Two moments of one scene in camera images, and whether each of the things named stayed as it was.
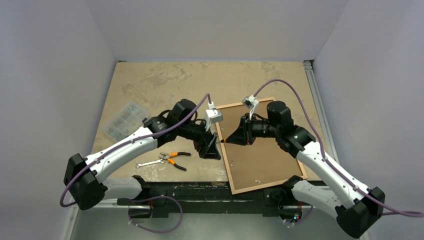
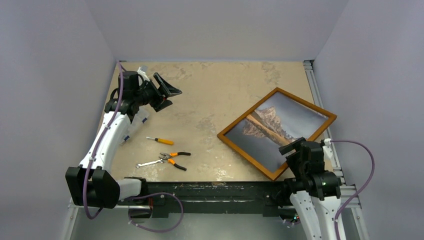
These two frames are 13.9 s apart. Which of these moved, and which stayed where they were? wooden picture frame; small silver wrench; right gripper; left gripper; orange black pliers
Moved: left gripper; wooden picture frame; right gripper
Stayed: small silver wrench; orange black pliers
